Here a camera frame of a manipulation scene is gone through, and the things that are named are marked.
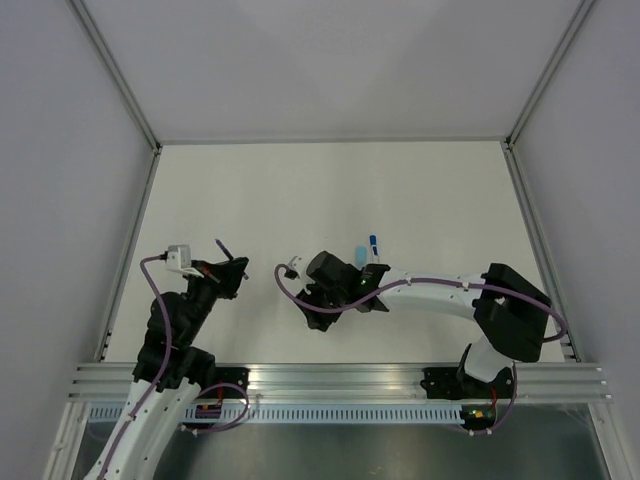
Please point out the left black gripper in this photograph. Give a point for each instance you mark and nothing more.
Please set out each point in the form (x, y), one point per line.
(224, 277)

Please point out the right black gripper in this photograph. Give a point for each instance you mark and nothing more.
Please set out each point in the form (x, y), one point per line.
(318, 319)

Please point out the small purple pen refill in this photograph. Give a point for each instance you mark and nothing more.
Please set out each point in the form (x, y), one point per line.
(228, 254)

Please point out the light blue highlighter cap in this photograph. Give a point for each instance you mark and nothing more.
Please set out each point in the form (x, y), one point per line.
(360, 256)

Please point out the white whiteboard marker pen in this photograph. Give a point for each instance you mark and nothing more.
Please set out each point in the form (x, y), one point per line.
(375, 254)

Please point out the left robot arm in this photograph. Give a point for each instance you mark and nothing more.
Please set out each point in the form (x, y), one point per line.
(170, 373)

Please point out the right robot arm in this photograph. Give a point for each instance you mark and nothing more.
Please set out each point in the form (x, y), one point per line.
(510, 312)

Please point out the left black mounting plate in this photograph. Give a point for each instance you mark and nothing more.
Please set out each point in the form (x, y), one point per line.
(224, 382)

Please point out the black mounting plate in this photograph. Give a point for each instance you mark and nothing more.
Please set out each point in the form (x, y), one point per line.
(224, 382)
(449, 383)

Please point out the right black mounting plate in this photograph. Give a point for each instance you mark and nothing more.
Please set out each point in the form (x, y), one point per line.
(449, 383)

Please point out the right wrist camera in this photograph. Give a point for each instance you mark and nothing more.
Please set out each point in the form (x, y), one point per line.
(295, 269)

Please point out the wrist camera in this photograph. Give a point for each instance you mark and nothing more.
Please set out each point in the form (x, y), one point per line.
(295, 269)
(178, 260)

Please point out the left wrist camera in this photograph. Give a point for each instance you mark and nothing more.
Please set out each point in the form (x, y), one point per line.
(178, 260)

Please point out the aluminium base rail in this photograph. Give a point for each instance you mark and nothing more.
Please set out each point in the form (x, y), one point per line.
(541, 383)

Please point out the white slotted cable duct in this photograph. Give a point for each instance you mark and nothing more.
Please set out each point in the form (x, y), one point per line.
(440, 414)

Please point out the left aluminium frame post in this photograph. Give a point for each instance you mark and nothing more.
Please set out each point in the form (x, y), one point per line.
(98, 42)

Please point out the aluminium frame post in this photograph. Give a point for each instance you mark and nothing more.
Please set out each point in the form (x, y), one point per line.
(98, 42)
(571, 32)

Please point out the right aluminium frame post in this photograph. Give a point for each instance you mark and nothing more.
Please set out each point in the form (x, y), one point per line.
(571, 32)

